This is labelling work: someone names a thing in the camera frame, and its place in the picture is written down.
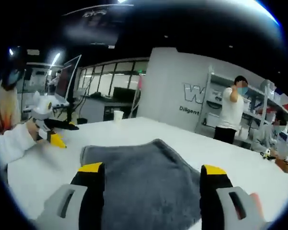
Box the person's torso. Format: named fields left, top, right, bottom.
left=0, top=86, right=22, bottom=135

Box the wooden tray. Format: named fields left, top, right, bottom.
left=275, top=157, right=288, bottom=174

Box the hanging dark screen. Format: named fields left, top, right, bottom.
left=62, top=3, right=134, bottom=46

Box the black monitor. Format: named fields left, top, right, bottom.
left=113, top=86, right=137, bottom=99

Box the grey towel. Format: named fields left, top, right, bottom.
left=80, top=138, right=204, bottom=230

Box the large computer monitor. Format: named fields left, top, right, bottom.
left=55, top=54, right=82, bottom=123

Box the white paper cup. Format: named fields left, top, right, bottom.
left=113, top=110, right=124, bottom=123

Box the grey metal shelving unit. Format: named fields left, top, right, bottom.
left=195, top=64, right=288, bottom=147

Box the grey counter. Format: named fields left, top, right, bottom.
left=80, top=94, right=139, bottom=124

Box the ceiling light strip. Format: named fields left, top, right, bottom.
left=48, top=52, right=61, bottom=70

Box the person's right hand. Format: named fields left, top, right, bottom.
left=249, top=193, right=264, bottom=214

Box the person's head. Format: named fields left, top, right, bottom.
left=0, top=64, right=24, bottom=92

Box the person's left hand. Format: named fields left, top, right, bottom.
left=26, top=118, right=50, bottom=144

